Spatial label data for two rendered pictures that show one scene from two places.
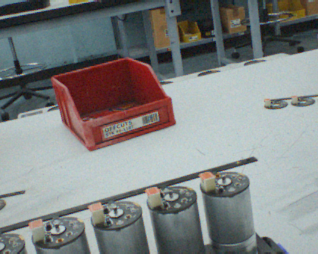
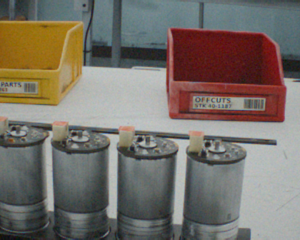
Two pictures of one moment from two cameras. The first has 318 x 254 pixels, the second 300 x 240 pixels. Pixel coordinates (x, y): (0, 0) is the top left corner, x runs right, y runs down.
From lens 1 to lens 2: 0.09 m
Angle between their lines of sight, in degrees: 20
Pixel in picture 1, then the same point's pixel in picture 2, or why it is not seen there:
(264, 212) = (297, 228)
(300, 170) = not seen: outside the picture
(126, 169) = not seen: hidden behind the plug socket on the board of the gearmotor
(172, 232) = (129, 181)
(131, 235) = (81, 165)
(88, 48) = (290, 46)
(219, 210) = (195, 178)
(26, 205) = not seen: hidden behind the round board
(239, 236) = (209, 217)
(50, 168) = (116, 121)
